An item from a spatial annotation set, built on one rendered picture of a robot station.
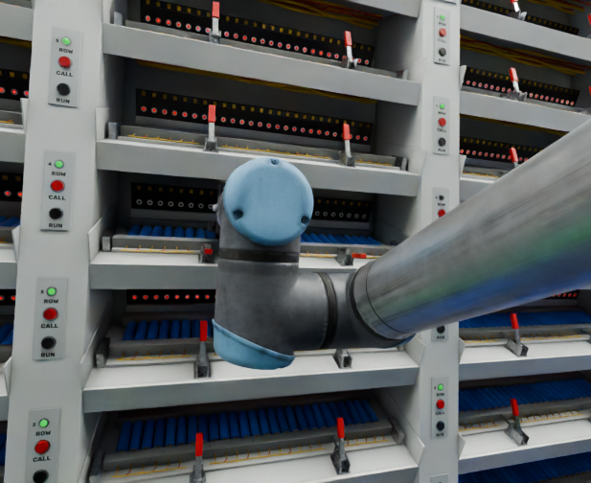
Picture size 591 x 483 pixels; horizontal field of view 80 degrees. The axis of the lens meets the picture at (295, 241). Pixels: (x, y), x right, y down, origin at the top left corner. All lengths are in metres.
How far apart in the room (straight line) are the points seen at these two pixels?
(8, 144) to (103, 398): 0.42
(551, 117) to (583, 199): 0.87
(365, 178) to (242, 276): 0.43
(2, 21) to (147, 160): 0.29
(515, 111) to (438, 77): 0.22
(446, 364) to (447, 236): 0.58
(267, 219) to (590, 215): 0.24
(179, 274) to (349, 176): 0.37
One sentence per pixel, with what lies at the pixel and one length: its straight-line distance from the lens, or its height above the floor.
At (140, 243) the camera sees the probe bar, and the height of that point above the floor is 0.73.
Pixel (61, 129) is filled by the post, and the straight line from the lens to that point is 0.68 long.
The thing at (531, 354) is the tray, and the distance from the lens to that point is 1.01.
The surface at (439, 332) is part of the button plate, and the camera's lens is 0.80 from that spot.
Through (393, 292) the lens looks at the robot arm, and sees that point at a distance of 0.33.
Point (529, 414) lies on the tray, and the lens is 1.13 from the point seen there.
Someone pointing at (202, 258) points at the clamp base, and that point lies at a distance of 0.65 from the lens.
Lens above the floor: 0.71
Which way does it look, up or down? 3 degrees up
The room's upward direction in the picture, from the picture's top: 1 degrees clockwise
